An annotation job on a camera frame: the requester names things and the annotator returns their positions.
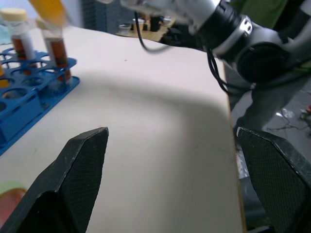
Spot yellow liquid test tube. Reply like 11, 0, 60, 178
0, 65, 10, 88
27, 0, 71, 32

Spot wooden background table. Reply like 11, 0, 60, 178
115, 16, 177, 44

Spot green-capped red test tube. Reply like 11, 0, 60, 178
0, 180, 27, 229

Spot black background canister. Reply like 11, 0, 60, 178
150, 15, 164, 33

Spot blue test tube rack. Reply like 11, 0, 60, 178
0, 46, 81, 156

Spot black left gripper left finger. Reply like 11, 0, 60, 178
0, 126, 109, 233

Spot grey stacked crates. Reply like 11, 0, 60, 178
82, 0, 123, 34

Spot teal cloth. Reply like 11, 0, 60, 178
0, 22, 12, 45

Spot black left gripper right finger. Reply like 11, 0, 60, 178
236, 126, 311, 233

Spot grey robot body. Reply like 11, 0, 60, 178
225, 60, 311, 139

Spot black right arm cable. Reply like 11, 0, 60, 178
132, 11, 256, 95

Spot cream-capped red liquid tube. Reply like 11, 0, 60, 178
0, 7, 36, 75
35, 17, 72, 83

